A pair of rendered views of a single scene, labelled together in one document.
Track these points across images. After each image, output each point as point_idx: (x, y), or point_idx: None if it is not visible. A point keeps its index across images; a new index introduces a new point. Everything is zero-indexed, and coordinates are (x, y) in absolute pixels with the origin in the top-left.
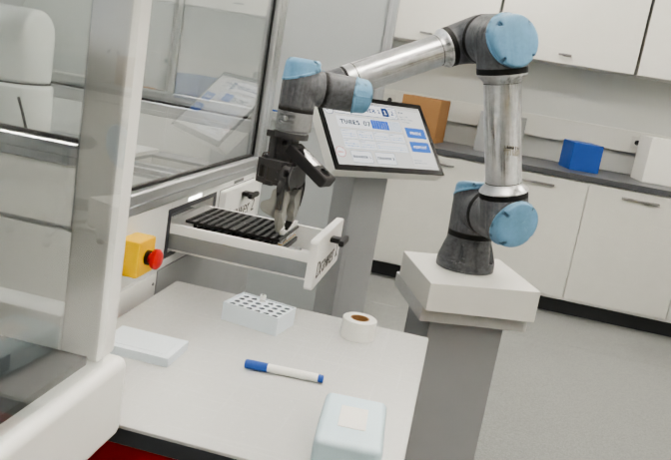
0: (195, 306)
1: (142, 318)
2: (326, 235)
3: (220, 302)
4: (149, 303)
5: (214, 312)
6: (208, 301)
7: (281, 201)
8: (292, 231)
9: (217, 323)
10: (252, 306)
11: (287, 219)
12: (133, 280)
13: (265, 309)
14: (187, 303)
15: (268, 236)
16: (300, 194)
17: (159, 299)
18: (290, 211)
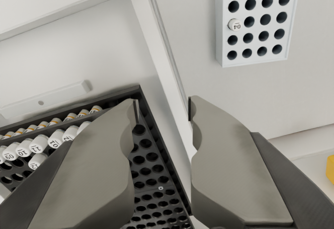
0: (254, 98)
1: (330, 106)
2: None
3: (217, 89)
4: (282, 129)
5: (257, 71)
6: (226, 99)
7: (297, 168)
8: (28, 132)
9: (292, 44)
10: (272, 18)
11: (134, 124)
12: (301, 160)
13: None
14: (252, 109)
15: (135, 131)
16: (56, 199)
17: (263, 131)
18: (130, 139)
